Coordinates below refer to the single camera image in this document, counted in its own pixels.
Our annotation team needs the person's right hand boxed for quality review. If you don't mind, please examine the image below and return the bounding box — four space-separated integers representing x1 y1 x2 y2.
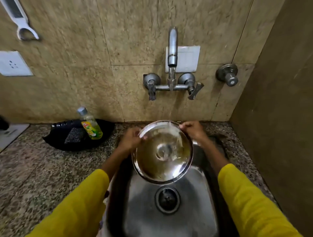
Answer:
179 121 209 144

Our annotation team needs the person's left hand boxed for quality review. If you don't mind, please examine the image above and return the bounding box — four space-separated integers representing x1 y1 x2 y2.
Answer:
117 126 148 155

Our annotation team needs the round steel plate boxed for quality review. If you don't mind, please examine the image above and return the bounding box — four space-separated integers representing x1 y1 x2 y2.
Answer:
132 120 194 185

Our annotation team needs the person's left forearm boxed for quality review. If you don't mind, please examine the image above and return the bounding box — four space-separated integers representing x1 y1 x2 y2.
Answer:
26 144 134 237

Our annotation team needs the person's right forearm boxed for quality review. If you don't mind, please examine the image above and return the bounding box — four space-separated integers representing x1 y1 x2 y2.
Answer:
199 137 304 237

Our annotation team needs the yellow dish soap bottle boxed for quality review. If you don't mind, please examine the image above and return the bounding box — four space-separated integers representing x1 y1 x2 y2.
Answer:
77 106 103 140

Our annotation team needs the dark scrub sponge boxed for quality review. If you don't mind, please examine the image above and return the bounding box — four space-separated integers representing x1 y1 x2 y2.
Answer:
64 127 87 144

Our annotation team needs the stainless steel sink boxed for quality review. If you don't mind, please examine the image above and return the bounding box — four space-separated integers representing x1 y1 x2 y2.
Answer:
104 134 239 237

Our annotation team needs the black sink drain strainer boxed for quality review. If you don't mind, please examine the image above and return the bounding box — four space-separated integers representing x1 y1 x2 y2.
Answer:
155 186 181 215

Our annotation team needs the black plastic tray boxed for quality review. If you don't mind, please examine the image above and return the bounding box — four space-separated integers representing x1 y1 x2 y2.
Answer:
43 119 115 151

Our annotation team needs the white flat board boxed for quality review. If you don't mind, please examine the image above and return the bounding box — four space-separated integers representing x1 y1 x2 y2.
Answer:
0 124 30 152

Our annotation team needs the black object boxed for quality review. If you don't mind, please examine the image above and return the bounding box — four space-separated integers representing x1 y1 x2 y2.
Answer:
0 115 10 131

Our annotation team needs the white vegetable peeler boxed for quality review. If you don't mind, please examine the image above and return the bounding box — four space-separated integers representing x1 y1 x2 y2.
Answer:
2 0 40 41

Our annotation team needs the steel wall mixer faucet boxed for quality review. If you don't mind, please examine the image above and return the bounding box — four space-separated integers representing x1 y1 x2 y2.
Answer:
143 27 204 101

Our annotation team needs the steel wall valve knob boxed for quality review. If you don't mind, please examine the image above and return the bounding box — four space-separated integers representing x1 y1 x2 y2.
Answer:
216 64 239 87

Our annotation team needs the white wall cover plate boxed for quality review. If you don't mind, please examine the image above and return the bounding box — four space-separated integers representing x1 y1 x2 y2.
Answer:
165 46 201 73

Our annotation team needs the white wall power socket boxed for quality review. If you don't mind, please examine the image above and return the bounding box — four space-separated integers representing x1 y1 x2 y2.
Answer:
0 50 34 77

